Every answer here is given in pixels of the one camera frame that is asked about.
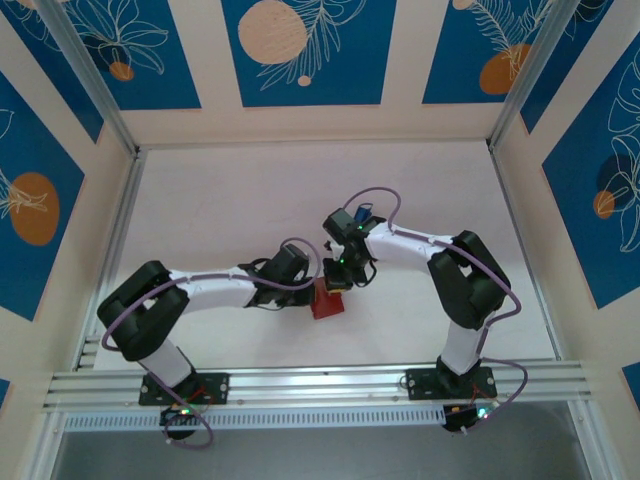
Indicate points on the blue credit card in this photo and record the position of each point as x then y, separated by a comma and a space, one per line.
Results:
360, 214

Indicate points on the aluminium frame post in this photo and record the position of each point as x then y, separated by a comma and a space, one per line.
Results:
94, 75
531, 75

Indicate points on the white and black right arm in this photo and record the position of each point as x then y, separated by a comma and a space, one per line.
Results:
400, 246

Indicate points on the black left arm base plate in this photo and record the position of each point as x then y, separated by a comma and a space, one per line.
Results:
215, 387

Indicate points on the aluminium mounting rail beam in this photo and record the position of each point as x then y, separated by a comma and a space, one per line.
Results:
320, 382

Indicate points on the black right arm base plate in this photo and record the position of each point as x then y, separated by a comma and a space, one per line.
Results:
420, 382

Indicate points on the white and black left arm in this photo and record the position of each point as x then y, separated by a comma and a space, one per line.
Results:
215, 291

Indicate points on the aluminium table side rail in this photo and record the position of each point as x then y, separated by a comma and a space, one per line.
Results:
524, 250
112, 250

